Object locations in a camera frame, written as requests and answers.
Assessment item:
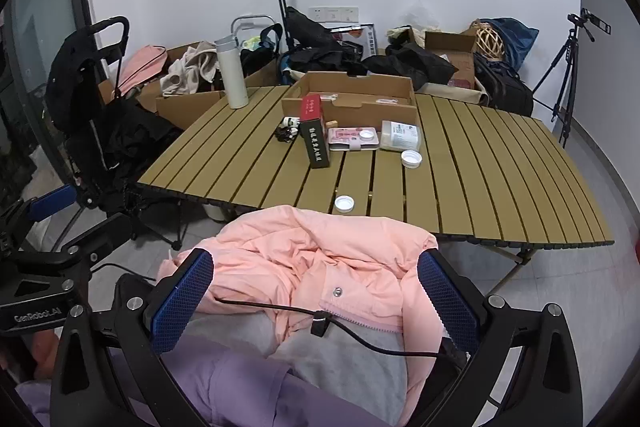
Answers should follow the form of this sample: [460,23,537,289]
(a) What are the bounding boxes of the white wall socket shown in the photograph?
[308,6,360,22]

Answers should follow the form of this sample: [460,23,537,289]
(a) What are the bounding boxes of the white plastic bag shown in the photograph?
[405,2,441,33]

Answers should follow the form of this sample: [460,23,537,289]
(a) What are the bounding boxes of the black garment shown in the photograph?
[362,42,458,90]

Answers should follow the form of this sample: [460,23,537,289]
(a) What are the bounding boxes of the black cable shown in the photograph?
[212,297,468,363]

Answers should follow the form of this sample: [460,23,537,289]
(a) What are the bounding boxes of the pink garment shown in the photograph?
[116,46,170,90]

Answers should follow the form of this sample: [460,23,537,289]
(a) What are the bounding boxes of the clear plastic container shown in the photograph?
[380,120,422,152]

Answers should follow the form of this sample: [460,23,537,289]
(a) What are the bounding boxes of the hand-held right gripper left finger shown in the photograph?
[50,248,216,427]

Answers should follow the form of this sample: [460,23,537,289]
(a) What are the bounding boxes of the black open bag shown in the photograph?
[240,24,282,74]

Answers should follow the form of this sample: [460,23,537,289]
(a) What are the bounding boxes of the rattan basket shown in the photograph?
[474,21,503,55]

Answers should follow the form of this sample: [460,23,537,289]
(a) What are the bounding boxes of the pink wallet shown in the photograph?
[327,127,382,152]

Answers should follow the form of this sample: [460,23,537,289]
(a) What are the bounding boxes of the purple garment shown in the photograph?
[15,339,396,427]

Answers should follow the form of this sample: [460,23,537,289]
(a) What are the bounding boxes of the black jacket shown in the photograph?
[277,47,371,85]

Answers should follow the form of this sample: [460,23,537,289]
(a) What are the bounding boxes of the black folding cart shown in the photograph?
[44,16,188,253]

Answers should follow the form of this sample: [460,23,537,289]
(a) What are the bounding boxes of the black backpack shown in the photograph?
[472,52,535,117]

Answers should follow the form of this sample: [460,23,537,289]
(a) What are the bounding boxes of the shallow cardboard box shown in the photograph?
[281,71,419,130]

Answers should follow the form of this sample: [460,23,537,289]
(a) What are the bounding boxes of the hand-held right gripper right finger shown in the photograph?
[405,248,583,427]

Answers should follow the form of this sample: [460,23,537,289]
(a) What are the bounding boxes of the blue bag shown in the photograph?
[477,17,540,70]

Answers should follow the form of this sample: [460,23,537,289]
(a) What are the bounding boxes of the grey pants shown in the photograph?
[187,312,408,418]

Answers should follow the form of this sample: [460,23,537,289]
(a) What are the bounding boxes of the white thermos bottle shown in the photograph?
[214,34,250,109]

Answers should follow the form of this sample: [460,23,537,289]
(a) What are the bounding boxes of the printed white box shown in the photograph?
[327,23,376,55]

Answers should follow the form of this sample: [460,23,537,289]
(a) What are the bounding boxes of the large cardboard box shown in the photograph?
[97,41,281,130]

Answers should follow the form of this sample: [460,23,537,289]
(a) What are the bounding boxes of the white metal rack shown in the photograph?
[231,14,281,53]

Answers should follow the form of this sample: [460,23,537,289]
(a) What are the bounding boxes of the open cardboard box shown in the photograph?
[409,27,478,90]

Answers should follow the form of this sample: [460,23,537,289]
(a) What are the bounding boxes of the beige cloth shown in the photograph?
[160,40,222,97]

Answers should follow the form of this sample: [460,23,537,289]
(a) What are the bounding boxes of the pink jacket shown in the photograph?
[156,206,446,425]

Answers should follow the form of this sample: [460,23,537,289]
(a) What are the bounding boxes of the beige canvas bag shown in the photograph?
[417,82,491,108]

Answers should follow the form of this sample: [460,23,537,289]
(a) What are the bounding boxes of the black tripod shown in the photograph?
[531,24,583,148]

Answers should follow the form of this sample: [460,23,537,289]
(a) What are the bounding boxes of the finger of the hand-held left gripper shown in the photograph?
[0,184,79,253]
[64,212,135,267]

